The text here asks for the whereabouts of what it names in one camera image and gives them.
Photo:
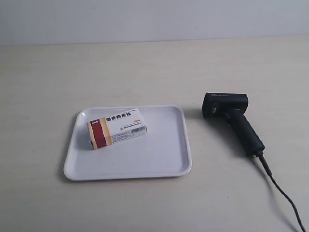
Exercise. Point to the black handheld barcode scanner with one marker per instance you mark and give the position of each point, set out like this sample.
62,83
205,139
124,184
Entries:
231,108

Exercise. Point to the white plastic tray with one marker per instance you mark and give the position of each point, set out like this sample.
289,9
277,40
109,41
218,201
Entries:
163,151

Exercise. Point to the red white medicine box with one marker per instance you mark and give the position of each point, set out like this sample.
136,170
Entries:
117,128

